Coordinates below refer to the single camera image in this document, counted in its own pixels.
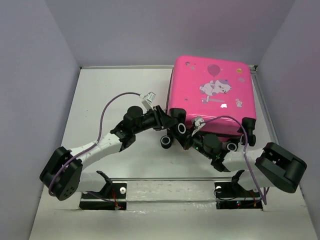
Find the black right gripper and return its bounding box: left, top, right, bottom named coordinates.
left=172, top=126, right=213, bottom=160

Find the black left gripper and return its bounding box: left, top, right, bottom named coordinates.
left=133, top=106, right=179, bottom=135

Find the pink hard-shell suitcase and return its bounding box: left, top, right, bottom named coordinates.
left=166, top=55, right=257, bottom=147

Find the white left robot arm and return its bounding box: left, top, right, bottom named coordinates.
left=39, top=105, right=179, bottom=201

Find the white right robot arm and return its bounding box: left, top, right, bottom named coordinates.
left=174, top=133, right=307, bottom=196

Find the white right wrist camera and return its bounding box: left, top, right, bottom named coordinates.
left=191, top=116, right=206, bottom=136

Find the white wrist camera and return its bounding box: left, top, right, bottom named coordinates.
left=191, top=116, right=206, bottom=136
left=139, top=91, right=156, bottom=111

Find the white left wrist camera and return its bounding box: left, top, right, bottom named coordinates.
left=139, top=91, right=156, bottom=111

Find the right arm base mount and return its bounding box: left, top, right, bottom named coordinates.
left=213, top=182, right=263, bottom=210

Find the aluminium table rail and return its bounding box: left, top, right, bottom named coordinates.
left=249, top=65, right=288, bottom=177

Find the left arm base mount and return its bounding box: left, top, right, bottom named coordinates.
left=79, top=170, right=128, bottom=211

